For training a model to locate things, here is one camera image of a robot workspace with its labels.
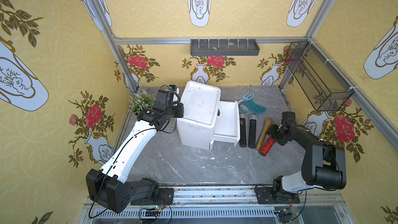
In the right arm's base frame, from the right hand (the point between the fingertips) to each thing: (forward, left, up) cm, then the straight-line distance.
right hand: (268, 133), depth 94 cm
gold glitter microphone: (+3, +1, +1) cm, 4 cm away
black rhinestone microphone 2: (0, +10, +2) cm, 10 cm away
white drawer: (0, +25, +5) cm, 26 cm away
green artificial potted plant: (+7, +74, +20) cm, 77 cm away
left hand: (+1, +50, +23) cm, 55 cm away
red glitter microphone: (-8, +2, -1) cm, 8 cm away
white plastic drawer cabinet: (+5, +40, +22) cm, 46 cm away
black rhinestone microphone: (0, +16, +1) cm, 16 cm away
